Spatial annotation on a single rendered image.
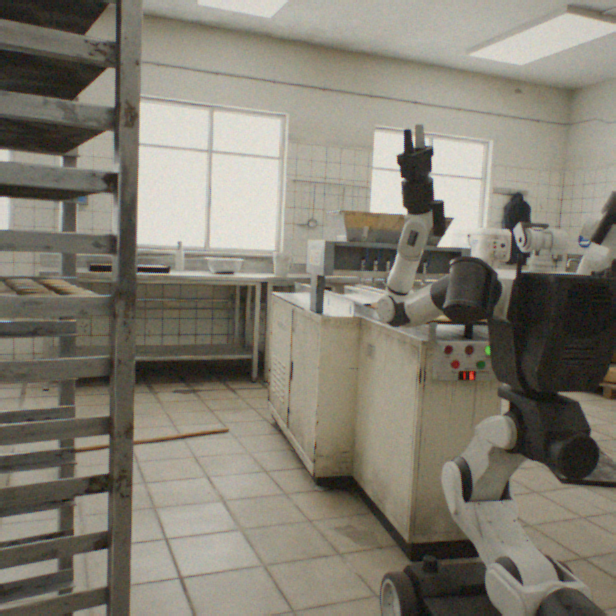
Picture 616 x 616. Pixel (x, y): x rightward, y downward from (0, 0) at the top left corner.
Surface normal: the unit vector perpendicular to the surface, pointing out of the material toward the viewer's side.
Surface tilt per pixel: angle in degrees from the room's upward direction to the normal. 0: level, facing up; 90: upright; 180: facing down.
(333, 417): 90
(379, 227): 115
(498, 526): 20
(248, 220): 90
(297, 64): 90
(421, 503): 90
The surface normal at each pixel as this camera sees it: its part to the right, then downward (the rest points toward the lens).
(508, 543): 0.12, -0.90
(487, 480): 0.14, 0.71
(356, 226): 0.18, 0.52
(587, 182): -0.93, 0.00
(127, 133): 0.50, 0.11
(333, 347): 0.23, 0.11
